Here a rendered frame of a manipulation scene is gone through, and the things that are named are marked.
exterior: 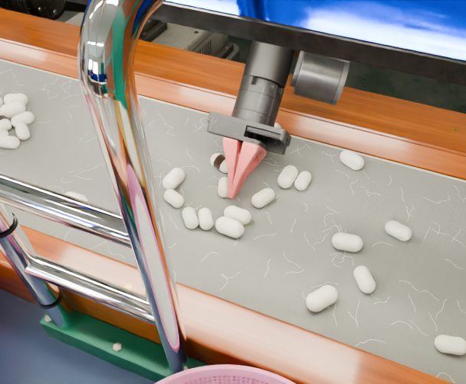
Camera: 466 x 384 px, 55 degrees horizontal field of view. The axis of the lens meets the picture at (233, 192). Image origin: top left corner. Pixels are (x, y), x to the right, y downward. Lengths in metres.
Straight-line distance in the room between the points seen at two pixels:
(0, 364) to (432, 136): 0.64
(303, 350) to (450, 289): 0.20
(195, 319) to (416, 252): 0.28
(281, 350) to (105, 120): 0.32
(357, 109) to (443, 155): 0.14
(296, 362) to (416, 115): 0.43
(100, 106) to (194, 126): 0.50
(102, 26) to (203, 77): 0.57
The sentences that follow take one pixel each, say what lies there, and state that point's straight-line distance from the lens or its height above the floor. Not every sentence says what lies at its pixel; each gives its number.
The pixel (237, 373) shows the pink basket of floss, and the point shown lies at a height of 0.76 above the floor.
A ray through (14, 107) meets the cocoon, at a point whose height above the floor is 0.76.
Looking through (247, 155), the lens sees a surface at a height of 0.81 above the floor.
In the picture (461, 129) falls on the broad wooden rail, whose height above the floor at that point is 0.77.
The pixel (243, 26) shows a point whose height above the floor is 1.05.
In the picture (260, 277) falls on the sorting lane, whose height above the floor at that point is 0.74.
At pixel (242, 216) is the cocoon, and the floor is 0.76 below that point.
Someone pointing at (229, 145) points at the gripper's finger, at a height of 0.82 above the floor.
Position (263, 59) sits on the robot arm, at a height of 0.89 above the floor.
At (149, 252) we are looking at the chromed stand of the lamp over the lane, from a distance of 0.29.
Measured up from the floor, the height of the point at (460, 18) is 1.08.
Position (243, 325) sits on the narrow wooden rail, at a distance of 0.48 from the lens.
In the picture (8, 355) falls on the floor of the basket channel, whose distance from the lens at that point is 0.62.
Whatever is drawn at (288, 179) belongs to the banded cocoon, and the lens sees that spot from 0.60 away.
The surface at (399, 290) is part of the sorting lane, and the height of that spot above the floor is 0.74.
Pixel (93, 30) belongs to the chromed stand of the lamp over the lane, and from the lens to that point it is 0.20.
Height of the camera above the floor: 1.20
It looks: 50 degrees down
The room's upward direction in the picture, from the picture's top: straight up
